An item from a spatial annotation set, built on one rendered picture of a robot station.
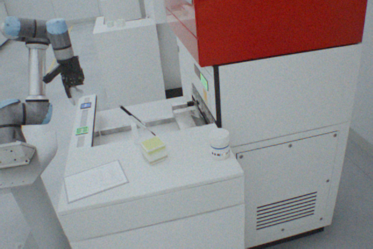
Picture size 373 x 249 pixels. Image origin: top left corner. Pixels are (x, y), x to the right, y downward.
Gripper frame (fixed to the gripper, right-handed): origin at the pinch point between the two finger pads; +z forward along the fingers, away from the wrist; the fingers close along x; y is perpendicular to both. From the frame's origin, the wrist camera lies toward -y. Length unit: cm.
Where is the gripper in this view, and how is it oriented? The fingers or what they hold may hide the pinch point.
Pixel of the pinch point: (72, 102)
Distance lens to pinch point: 143.8
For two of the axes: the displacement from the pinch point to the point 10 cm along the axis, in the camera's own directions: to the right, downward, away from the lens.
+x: -2.2, -4.4, 8.7
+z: 0.9, 8.8, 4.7
